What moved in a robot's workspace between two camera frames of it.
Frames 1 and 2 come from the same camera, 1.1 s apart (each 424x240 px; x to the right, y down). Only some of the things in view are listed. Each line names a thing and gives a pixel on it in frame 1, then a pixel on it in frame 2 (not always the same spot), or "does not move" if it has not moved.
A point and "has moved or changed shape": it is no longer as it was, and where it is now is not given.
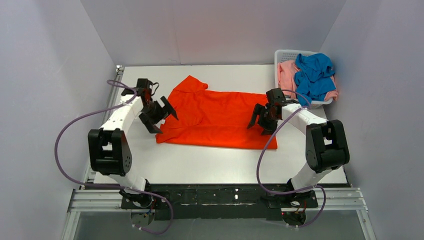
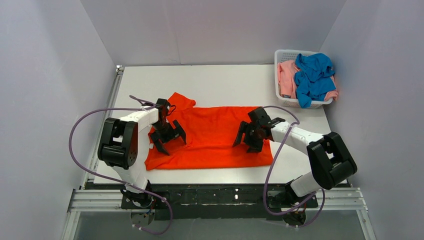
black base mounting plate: [220, 202] does not move
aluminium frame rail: [92, 196] does not move
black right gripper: [265, 116] -> [251, 134]
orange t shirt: [212, 118] has moved or changed shape
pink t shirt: [287, 71] does not move
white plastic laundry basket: [287, 54] does not move
